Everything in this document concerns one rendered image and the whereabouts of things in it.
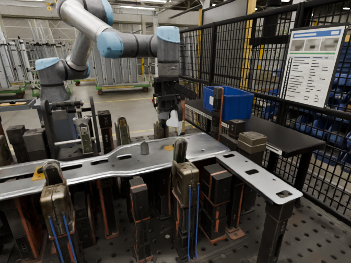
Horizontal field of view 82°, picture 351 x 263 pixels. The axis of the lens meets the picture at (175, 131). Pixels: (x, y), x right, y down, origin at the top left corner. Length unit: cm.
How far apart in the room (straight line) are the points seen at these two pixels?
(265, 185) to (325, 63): 55
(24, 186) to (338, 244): 107
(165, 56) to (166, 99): 14
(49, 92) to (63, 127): 20
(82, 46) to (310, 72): 105
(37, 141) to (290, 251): 100
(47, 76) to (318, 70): 127
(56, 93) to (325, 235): 142
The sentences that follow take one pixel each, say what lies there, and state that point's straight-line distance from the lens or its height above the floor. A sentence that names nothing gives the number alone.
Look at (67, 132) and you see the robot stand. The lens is 134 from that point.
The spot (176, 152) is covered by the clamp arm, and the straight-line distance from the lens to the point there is 62.
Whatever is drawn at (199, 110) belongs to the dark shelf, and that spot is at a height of 102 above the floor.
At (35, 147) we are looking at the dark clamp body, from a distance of 92.
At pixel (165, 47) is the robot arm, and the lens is 70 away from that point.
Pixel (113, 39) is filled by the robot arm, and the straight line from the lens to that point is 68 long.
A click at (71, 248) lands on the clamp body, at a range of 67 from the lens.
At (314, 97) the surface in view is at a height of 119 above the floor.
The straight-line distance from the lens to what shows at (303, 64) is 103.
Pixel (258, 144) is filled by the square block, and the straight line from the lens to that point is 83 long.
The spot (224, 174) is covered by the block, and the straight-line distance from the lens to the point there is 71.
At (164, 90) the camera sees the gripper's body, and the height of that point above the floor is 124.
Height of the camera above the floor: 136
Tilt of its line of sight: 21 degrees down
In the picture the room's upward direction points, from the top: straight up
